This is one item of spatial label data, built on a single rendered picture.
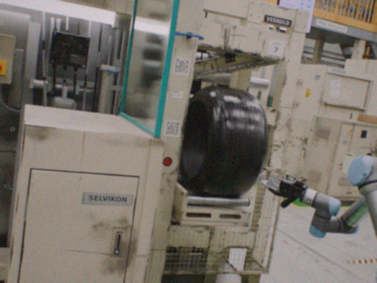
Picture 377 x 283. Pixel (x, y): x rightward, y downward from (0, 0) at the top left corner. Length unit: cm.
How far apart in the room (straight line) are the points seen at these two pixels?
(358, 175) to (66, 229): 108
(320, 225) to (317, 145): 487
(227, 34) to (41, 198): 150
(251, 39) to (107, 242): 152
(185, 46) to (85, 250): 110
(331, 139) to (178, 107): 482
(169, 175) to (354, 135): 503
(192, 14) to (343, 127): 486
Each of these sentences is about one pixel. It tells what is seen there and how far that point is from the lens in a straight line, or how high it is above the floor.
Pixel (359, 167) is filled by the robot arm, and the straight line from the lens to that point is 184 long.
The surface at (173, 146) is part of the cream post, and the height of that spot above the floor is 114.
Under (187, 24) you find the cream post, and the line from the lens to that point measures 212.
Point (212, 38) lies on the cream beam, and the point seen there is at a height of 169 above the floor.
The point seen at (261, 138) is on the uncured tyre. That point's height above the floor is 124.
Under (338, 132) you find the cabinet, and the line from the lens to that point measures 670.
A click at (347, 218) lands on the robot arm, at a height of 96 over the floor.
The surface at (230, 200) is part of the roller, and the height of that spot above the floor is 91.
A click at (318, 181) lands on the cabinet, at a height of 31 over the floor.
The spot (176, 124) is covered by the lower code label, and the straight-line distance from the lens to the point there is 212.
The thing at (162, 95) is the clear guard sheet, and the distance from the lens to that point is 132.
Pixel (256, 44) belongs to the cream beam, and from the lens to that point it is 255.
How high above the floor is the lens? 144
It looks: 8 degrees down
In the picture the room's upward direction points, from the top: 9 degrees clockwise
